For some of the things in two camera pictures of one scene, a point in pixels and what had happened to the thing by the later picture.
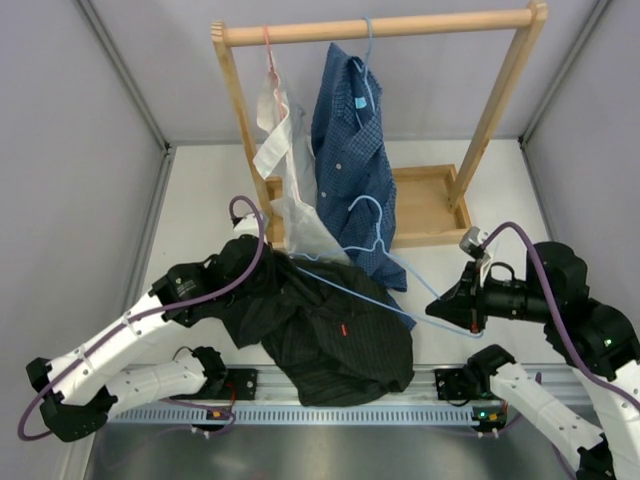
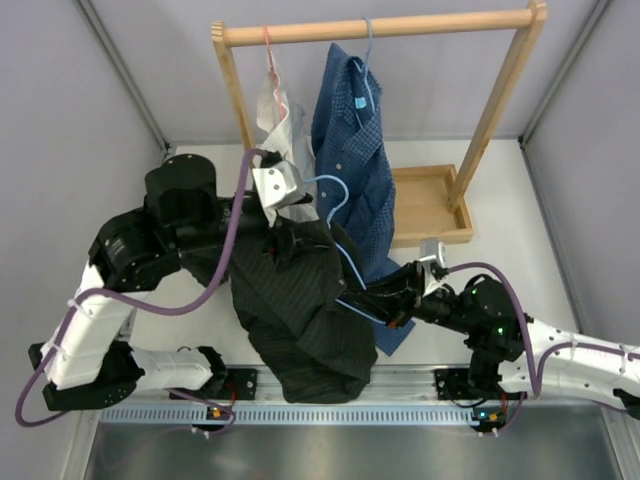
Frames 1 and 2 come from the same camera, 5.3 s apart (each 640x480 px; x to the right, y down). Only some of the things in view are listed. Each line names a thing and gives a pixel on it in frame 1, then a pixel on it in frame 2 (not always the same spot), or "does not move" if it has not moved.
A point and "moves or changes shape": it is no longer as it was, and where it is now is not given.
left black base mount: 240,385 does not move
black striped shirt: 343,338 moves or changes shape
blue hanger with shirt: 365,67 does not move
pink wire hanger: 274,70 does not move
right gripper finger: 460,306 to 407,282
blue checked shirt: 356,173 does not move
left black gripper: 274,276 to 294,247
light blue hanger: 380,240 to 328,224
